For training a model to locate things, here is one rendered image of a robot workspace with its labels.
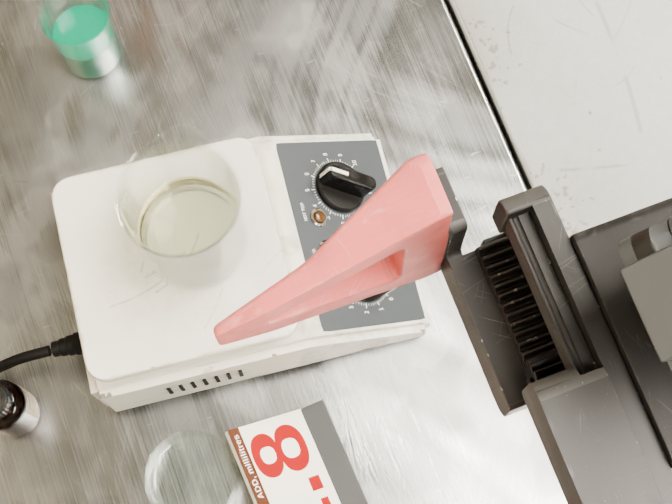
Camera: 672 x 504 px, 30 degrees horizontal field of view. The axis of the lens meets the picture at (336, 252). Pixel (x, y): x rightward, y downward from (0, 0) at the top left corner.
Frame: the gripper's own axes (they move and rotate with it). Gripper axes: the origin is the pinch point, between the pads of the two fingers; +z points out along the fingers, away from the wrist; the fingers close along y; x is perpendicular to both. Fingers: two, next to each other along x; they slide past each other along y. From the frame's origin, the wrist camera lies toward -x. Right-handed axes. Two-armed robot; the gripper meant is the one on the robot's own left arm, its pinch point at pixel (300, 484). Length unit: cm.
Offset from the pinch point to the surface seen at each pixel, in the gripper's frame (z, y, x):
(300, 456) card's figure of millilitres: -0.2, -4.7, 38.8
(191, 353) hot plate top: 3.4, -11.3, 31.4
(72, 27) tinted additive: 4, -35, 37
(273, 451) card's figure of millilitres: 1.2, -5.5, 37.7
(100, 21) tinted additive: 2, -35, 37
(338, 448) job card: -2.5, -4.5, 39.8
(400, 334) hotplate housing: -8.2, -9.1, 36.9
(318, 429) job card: -1.8, -6.0, 39.8
